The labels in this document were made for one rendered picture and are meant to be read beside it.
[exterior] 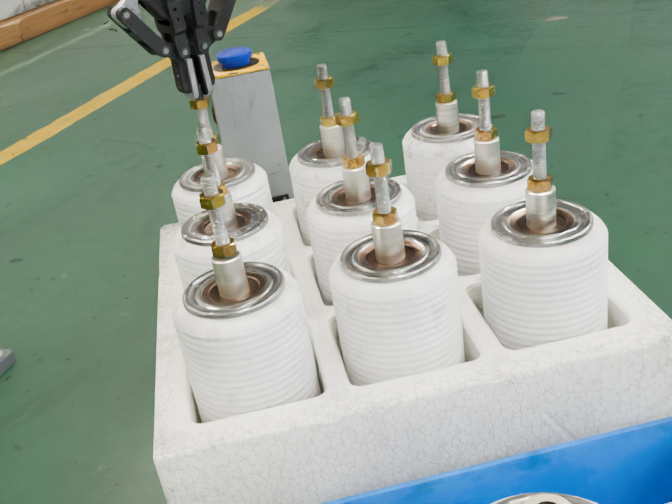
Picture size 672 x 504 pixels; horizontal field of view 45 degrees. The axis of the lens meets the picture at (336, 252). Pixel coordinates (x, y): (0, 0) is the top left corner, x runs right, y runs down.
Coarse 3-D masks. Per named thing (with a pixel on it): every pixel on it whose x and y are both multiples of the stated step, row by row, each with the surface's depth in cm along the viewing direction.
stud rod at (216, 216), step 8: (208, 176) 56; (208, 184) 56; (208, 192) 56; (216, 192) 56; (216, 216) 57; (216, 224) 57; (224, 224) 57; (216, 232) 57; (224, 232) 57; (216, 240) 58; (224, 240) 58
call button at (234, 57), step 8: (232, 48) 94; (240, 48) 93; (248, 48) 93; (216, 56) 92; (224, 56) 91; (232, 56) 91; (240, 56) 91; (248, 56) 92; (224, 64) 92; (232, 64) 92; (240, 64) 92
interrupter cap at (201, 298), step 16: (208, 272) 62; (256, 272) 61; (272, 272) 61; (192, 288) 61; (208, 288) 60; (256, 288) 60; (272, 288) 59; (192, 304) 58; (208, 304) 58; (224, 304) 58; (240, 304) 57; (256, 304) 57
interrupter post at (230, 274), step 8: (232, 256) 58; (240, 256) 58; (216, 264) 58; (224, 264) 58; (232, 264) 58; (240, 264) 58; (216, 272) 58; (224, 272) 58; (232, 272) 58; (240, 272) 58; (216, 280) 59; (224, 280) 58; (232, 280) 58; (240, 280) 59; (224, 288) 59; (232, 288) 59; (240, 288) 59; (248, 288) 60; (224, 296) 59; (232, 296) 59; (240, 296) 59
